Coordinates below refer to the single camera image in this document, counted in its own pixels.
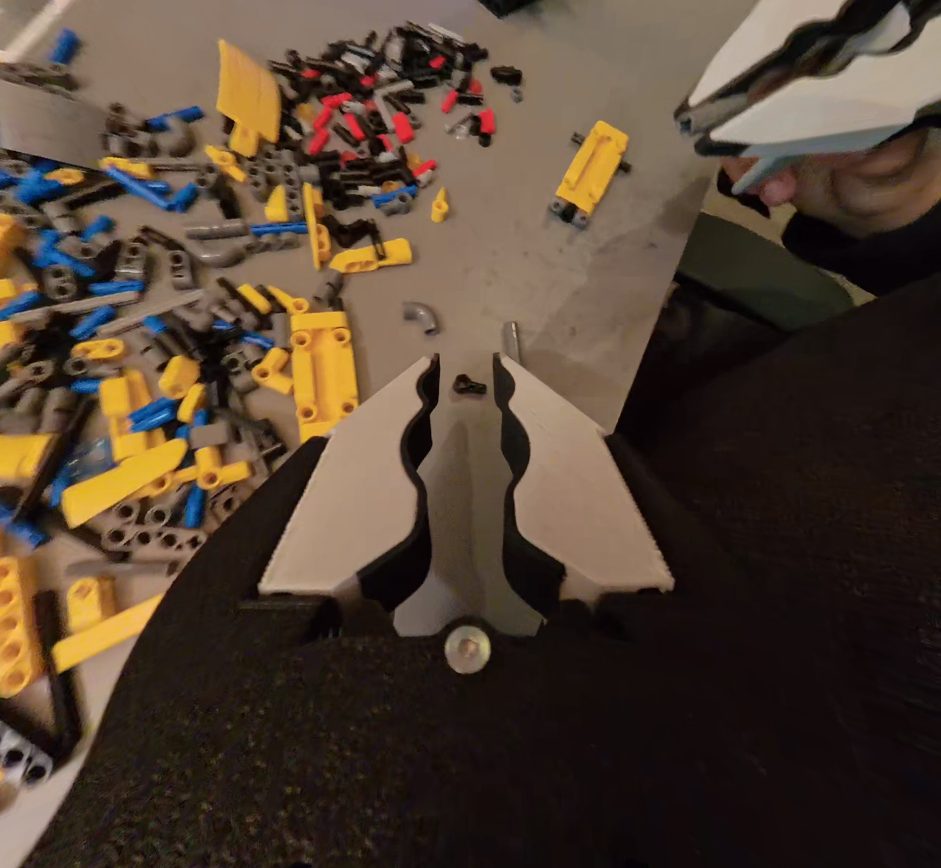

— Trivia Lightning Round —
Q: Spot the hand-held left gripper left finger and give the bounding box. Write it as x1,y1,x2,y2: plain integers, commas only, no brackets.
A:
257,354,442,613

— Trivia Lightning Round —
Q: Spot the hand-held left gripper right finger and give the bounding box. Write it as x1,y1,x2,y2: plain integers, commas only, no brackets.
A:
493,352,675,621

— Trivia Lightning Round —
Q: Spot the person's right hand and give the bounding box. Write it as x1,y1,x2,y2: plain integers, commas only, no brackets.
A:
765,119,941,224

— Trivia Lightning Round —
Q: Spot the yellow rectangular block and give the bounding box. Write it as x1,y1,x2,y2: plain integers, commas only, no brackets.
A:
289,311,360,443

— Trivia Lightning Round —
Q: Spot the yellow block with grey pins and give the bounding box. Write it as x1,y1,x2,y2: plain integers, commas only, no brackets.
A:
547,120,633,230

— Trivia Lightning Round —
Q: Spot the pile of yellow blue building pieces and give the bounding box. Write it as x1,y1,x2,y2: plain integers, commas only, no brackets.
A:
0,26,413,788

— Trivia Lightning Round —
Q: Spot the yellow curved panel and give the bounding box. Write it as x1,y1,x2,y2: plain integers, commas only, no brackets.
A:
217,39,284,158

